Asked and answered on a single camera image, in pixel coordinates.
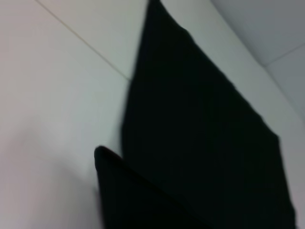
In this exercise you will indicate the black shirt with FREE print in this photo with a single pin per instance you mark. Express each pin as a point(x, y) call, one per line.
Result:
point(190, 131)

